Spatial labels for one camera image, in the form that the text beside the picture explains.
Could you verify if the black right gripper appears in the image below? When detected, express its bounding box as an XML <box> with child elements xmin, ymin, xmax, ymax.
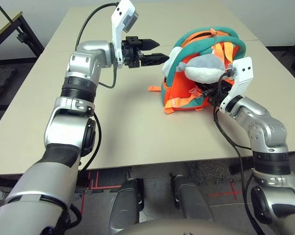
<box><xmin>198</xmin><ymin>82</ymin><xmax>235</xmax><ymax>108</ymax></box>

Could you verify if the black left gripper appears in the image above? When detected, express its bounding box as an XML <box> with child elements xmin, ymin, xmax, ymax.
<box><xmin>121</xmin><ymin>36</ymin><xmax>170</xmax><ymax>69</ymax></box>

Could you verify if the grey and white plush toy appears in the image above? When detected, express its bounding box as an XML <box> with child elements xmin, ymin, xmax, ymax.
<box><xmin>178</xmin><ymin>54</ymin><xmax>227</xmax><ymax>84</ymax></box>

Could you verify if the orange and teal backpack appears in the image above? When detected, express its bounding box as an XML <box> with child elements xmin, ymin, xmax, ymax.
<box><xmin>148</xmin><ymin>25</ymin><xmax>247</xmax><ymax>115</ymax></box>

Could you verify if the grey robot right leg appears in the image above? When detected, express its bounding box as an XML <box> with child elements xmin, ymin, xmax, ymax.
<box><xmin>170</xmin><ymin>173</ymin><xmax>214</xmax><ymax>222</ymax></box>

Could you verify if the grey robot leg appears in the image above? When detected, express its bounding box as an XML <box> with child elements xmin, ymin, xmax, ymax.
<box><xmin>170</xmin><ymin>173</ymin><xmax>214</xmax><ymax>222</ymax></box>
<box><xmin>109</xmin><ymin>177</ymin><xmax>144</xmax><ymax>235</ymax></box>

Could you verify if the thin black rod with clamp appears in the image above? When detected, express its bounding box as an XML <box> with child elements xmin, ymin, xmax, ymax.
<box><xmin>0</xmin><ymin>0</ymin><xmax>28</xmax><ymax>44</ymax></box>

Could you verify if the grey robot torso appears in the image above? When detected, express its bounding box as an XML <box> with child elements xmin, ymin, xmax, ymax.
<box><xmin>114</xmin><ymin>219</ymin><xmax>295</xmax><ymax>235</ymax></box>

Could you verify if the grey robot left leg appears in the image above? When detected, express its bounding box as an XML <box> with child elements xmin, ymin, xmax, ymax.
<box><xmin>109</xmin><ymin>177</ymin><xmax>144</xmax><ymax>235</ymax></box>

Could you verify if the black framed side table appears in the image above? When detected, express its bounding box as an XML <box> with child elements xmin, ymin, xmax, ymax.
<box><xmin>0</xmin><ymin>0</ymin><xmax>45</xmax><ymax>67</ymax></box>

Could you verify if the dark foam floor mat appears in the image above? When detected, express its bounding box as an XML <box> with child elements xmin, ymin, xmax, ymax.
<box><xmin>0</xmin><ymin>67</ymin><xmax>18</xmax><ymax>106</ymax></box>

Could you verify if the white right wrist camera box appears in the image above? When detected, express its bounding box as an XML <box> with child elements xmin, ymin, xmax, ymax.
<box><xmin>219</xmin><ymin>56</ymin><xmax>254</xmax><ymax>113</ymax></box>

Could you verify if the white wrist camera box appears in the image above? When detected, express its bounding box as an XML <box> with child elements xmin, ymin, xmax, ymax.
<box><xmin>111</xmin><ymin>0</ymin><xmax>140</xmax><ymax>67</ymax></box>
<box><xmin>219</xmin><ymin>56</ymin><xmax>254</xmax><ymax>113</ymax></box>

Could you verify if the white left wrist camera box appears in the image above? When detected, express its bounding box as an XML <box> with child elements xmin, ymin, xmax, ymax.
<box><xmin>111</xmin><ymin>0</ymin><xmax>140</xmax><ymax>67</ymax></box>

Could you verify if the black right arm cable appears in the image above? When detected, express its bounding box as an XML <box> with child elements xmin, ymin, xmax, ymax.
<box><xmin>213</xmin><ymin>70</ymin><xmax>260</xmax><ymax>235</ymax></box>

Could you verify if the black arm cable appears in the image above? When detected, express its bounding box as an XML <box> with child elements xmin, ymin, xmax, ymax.
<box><xmin>75</xmin><ymin>2</ymin><xmax>120</xmax><ymax>172</ymax></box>
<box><xmin>213</xmin><ymin>70</ymin><xmax>260</xmax><ymax>235</ymax></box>

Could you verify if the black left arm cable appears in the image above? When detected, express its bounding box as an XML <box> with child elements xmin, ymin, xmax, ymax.
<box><xmin>75</xmin><ymin>2</ymin><xmax>120</xmax><ymax>172</ymax></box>

